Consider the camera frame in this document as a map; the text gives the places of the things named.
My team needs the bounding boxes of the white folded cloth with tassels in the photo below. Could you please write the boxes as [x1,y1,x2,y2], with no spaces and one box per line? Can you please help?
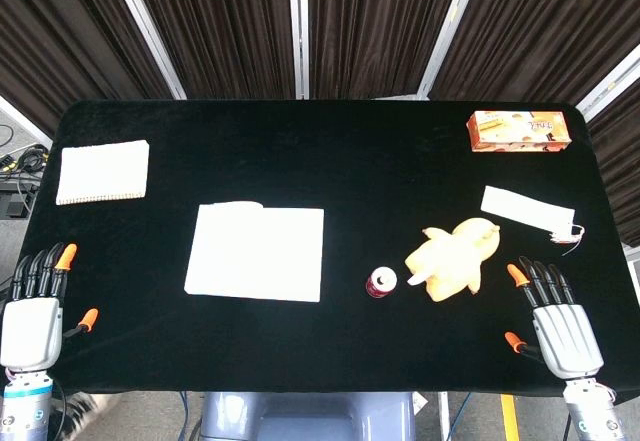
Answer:
[479,185,586,256]

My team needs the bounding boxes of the black tablecloth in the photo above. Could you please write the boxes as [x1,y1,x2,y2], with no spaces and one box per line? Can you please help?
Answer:
[18,98,636,398]

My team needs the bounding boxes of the orange snack box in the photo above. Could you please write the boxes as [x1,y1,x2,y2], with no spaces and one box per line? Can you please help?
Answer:
[466,110,574,154]

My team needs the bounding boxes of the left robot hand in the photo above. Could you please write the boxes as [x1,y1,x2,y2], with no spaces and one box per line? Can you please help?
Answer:
[0,242,100,373]

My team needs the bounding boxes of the black cables bundle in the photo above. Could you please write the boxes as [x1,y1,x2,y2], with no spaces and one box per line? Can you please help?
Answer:
[0,124,51,218]

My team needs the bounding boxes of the white spiral notepad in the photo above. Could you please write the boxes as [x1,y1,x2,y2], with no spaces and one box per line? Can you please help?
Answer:
[55,139,151,207]

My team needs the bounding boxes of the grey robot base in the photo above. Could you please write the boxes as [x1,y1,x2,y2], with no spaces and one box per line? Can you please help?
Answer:
[199,390,417,441]

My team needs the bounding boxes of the yellow plush duck toy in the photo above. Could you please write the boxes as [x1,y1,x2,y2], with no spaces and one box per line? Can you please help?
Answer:
[403,217,502,304]

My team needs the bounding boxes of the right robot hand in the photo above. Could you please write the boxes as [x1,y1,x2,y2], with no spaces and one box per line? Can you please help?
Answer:
[504,255,605,378]

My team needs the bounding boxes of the red beverage can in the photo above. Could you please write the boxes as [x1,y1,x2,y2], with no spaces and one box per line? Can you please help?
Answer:
[365,267,399,299]

